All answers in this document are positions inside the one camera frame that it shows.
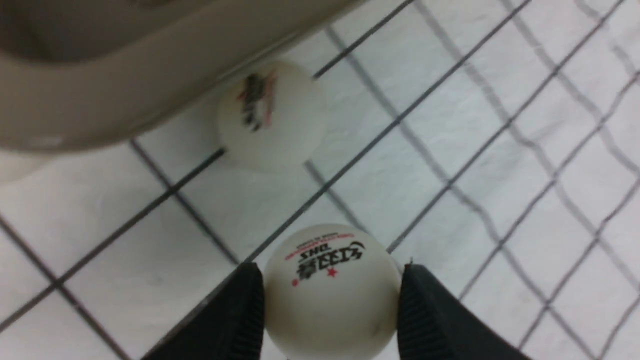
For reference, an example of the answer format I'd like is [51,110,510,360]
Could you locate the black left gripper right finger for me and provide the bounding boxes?
[397,263,528,360]

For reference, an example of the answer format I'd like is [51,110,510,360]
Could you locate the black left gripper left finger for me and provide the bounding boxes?
[143,262,265,360]

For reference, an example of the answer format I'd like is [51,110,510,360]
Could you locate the white ping-pong ball with logo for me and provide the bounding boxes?
[216,61,330,173]

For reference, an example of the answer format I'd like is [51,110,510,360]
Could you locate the white grid-pattern tablecloth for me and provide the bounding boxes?
[0,0,640,360]

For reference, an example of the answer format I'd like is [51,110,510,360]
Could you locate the olive green plastic bin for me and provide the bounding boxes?
[0,0,360,153]

